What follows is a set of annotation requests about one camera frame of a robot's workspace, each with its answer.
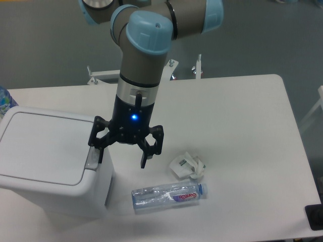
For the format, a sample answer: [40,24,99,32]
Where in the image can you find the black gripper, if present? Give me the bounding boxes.
[88,96,164,168]

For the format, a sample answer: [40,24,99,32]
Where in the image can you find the white push-lid trash can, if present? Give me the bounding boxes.
[1,106,115,218]

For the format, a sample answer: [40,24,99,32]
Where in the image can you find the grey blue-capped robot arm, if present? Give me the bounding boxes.
[79,1,224,167]

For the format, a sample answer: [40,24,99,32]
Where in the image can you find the crumpled white paper wrapper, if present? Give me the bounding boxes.
[169,151,206,180]

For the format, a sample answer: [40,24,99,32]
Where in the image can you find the crushed clear plastic bottle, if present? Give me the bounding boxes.
[131,180,208,210]

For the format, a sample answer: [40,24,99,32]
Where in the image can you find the blue-label bottle behind bin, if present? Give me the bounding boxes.
[0,86,18,119]

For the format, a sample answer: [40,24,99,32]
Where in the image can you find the black device at table edge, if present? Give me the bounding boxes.
[305,204,322,231]

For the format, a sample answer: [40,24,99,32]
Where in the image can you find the white frame foot with caster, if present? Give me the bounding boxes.
[191,54,203,79]

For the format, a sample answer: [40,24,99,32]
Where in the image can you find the white frame at right edge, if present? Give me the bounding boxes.
[300,86,322,133]

